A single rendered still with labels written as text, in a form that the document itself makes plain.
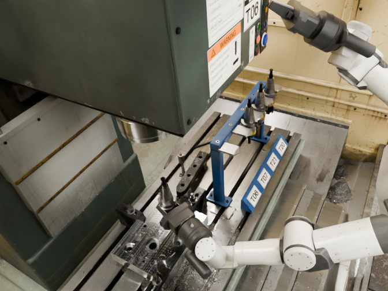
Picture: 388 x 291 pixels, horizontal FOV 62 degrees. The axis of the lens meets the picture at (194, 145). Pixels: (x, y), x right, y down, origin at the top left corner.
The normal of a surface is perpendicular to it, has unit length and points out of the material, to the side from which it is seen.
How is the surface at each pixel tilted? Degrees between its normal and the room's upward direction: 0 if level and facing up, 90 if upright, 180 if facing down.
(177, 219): 1
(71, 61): 90
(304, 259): 78
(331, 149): 24
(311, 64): 90
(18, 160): 91
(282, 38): 90
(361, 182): 17
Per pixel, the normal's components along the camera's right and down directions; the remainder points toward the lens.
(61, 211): 0.86, 0.28
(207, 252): -0.40, -0.51
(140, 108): -0.50, 0.61
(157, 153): -0.08, -0.74
